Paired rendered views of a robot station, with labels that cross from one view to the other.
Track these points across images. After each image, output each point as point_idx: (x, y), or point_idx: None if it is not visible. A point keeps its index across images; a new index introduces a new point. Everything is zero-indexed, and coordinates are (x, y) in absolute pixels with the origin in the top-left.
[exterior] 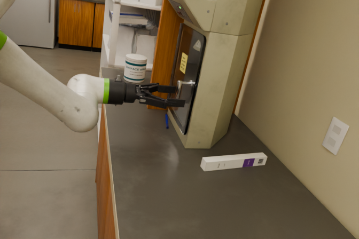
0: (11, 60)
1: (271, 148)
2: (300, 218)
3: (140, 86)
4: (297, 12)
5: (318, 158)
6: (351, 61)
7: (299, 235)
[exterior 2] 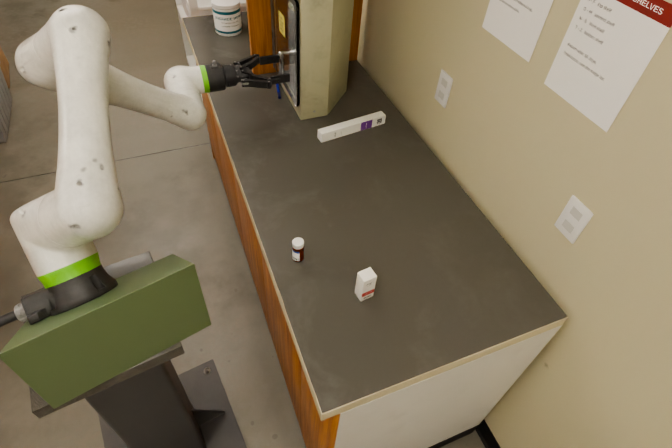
0: (116, 85)
1: (396, 100)
2: (410, 172)
3: (239, 64)
4: None
5: (433, 110)
6: (453, 9)
7: (405, 188)
